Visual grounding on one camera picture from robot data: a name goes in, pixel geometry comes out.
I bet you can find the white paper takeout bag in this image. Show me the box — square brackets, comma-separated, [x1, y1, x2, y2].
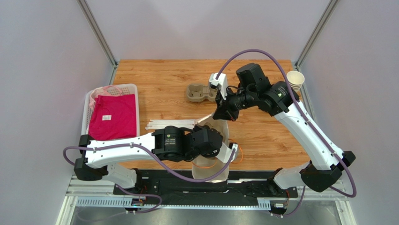
[192, 114, 243, 180]

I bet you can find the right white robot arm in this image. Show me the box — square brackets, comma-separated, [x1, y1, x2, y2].
[208, 63, 355, 193]

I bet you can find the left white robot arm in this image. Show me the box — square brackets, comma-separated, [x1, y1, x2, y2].
[69, 125, 232, 188]

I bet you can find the stack of paper cups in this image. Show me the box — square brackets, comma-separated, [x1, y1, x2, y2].
[286, 71, 305, 92]

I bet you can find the bundle of wrapped straws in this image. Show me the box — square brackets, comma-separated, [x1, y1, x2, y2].
[145, 119, 199, 130]

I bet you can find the white plastic basket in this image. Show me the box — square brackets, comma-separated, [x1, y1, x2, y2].
[81, 83, 140, 137]

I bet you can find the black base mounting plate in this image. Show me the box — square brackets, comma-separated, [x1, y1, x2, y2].
[128, 169, 300, 206]

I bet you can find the pink folded cloth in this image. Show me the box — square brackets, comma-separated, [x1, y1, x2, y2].
[88, 94, 138, 141]

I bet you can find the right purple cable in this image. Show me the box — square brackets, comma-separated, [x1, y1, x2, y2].
[215, 48, 357, 218]

